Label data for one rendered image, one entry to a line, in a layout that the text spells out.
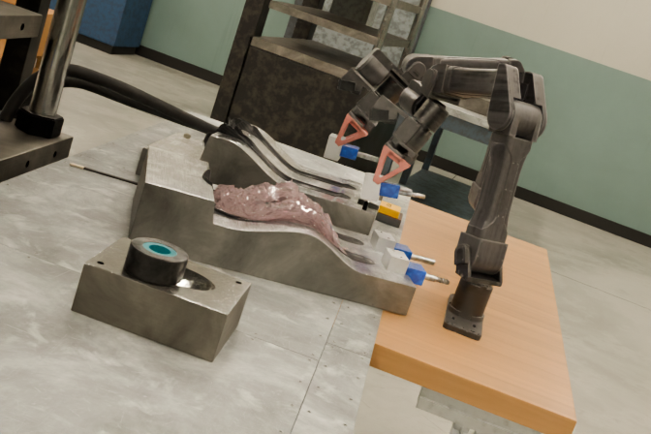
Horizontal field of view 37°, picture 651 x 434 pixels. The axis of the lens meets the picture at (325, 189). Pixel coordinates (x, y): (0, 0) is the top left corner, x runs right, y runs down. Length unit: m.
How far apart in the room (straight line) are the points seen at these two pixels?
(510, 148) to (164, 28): 7.66
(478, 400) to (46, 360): 0.70
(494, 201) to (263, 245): 0.44
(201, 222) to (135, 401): 0.54
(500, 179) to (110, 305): 0.79
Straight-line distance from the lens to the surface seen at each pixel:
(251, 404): 1.22
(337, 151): 2.30
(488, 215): 1.79
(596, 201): 8.51
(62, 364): 1.18
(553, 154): 8.47
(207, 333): 1.28
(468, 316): 1.80
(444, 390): 1.57
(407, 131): 1.99
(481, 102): 5.87
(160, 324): 1.29
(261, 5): 6.13
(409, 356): 1.55
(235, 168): 1.99
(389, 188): 2.00
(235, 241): 1.63
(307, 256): 1.65
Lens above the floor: 1.32
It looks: 12 degrees down
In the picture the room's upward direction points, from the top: 19 degrees clockwise
